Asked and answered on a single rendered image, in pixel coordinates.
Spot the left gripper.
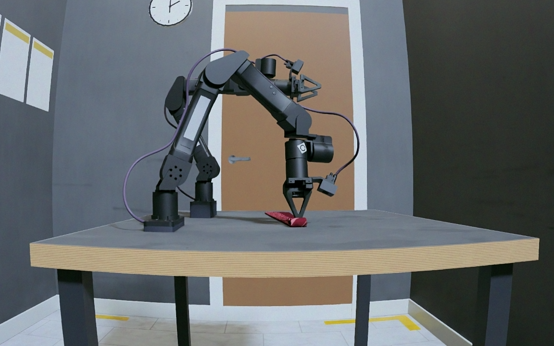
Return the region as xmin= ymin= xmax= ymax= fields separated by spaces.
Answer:
xmin=275 ymin=61 xmax=321 ymax=102

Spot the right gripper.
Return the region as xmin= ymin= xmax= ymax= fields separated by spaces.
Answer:
xmin=283 ymin=158 xmax=335 ymax=218

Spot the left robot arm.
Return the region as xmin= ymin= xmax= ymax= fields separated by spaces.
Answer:
xmin=165 ymin=58 xmax=304 ymax=205

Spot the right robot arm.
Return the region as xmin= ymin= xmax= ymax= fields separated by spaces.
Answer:
xmin=144 ymin=50 xmax=334 ymax=227

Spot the red striped necktie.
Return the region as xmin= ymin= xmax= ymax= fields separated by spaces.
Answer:
xmin=265 ymin=212 xmax=307 ymax=227

